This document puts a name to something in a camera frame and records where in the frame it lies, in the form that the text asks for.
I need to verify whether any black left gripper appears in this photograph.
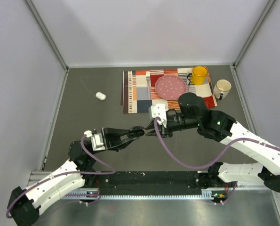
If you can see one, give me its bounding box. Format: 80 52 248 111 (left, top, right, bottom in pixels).
90 127 139 155

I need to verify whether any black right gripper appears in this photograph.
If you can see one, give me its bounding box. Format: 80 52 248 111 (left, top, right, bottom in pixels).
145 113 199 138

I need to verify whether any white earbud case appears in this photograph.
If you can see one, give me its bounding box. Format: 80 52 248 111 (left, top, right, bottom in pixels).
96 92 106 101

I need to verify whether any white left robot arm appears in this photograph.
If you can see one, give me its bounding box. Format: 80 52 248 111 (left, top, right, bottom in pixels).
6 126 144 226

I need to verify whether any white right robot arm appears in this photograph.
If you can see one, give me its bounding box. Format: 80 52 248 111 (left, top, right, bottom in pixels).
148 93 280 193

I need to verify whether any pink polka dot plate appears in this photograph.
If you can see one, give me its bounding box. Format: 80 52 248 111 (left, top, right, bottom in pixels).
155 75 188 100

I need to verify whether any colourful patterned placemat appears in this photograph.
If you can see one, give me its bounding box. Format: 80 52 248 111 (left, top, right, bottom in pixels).
120 67 217 114

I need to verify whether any pink fork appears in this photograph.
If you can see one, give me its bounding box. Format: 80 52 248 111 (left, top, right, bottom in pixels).
145 71 151 100

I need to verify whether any pink knife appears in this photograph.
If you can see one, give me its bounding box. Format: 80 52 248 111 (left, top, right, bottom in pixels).
188 81 192 92

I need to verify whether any yellow mug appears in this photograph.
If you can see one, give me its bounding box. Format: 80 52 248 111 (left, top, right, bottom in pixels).
190 66 208 85

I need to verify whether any white enamel mug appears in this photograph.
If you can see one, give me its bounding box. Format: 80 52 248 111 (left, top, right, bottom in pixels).
213 79 232 100

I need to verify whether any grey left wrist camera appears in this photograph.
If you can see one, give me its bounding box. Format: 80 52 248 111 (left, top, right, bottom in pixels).
84 129 106 151

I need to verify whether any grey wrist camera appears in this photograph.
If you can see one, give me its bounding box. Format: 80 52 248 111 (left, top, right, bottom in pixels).
149 104 167 128
84 129 106 151

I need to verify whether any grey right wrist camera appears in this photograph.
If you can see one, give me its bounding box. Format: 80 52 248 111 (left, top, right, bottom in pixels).
149 104 167 128

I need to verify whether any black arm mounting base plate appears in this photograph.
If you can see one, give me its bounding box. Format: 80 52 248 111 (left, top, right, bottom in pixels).
97 171 201 195

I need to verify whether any slotted grey cable duct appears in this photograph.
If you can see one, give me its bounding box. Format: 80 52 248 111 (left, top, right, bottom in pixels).
62 190 227 201

